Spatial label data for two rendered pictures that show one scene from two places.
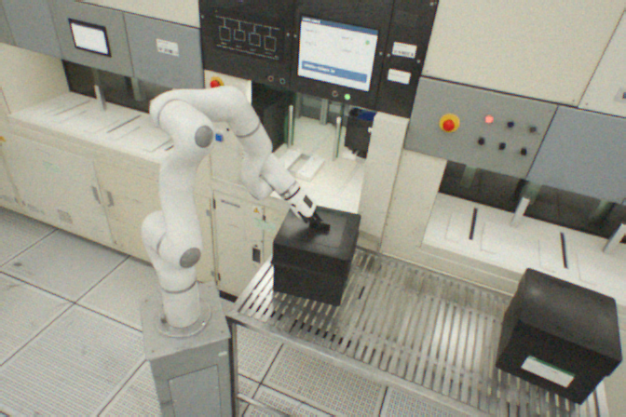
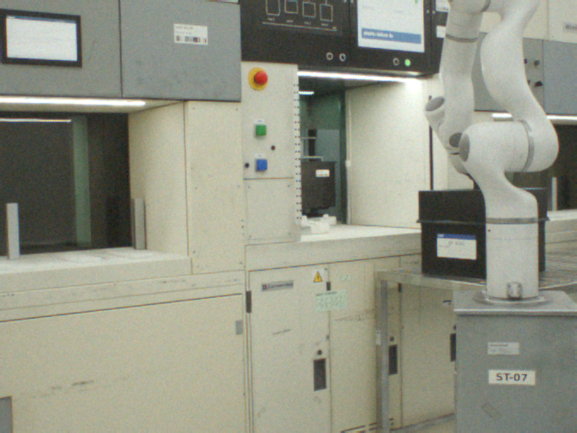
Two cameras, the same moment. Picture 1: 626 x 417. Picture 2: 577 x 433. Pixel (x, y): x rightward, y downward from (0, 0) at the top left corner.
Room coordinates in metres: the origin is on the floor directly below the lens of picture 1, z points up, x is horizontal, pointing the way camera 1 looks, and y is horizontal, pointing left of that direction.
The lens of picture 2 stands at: (0.27, 2.21, 1.07)
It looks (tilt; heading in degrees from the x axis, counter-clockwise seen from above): 3 degrees down; 309
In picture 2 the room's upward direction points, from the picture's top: 1 degrees counter-clockwise
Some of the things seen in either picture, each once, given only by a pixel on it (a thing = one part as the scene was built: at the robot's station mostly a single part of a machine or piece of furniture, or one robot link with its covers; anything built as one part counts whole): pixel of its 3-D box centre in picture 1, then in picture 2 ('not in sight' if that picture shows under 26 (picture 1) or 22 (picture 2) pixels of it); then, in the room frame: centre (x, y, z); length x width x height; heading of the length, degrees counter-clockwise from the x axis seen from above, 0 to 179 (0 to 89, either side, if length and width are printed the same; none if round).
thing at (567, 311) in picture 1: (553, 332); not in sight; (1.00, -0.85, 0.89); 0.29 x 0.29 x 0.25; 67
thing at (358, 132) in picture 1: (370, 124); (298, 177); (2.15, -0.24, 1.06); 0.24 x 0.20 x 0.32; 72
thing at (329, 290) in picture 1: (315, 259); (482, 243); (1.27, -0.02, 0.85); 0.28 x 0.28 x 0.17; 80
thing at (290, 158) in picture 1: (299, 164); (286, 227); (1.93, 0.12, 0.89); 0.22 x 0.21 x 0.04; 162
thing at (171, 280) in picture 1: (169, 248); (498, 172); (1.02, 0.46, 1.07); 0.19 x 0.12 x 0.24; 48
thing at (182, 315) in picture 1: (181, 299); (512, 261); (0.99, 0.44, 0.85); 0.19 x 0.19 x 0.18
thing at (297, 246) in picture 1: (318, 235); (482, 200); (1.27, -0.02, 0.98); 0.29 x 0.29 x 0.13; 80
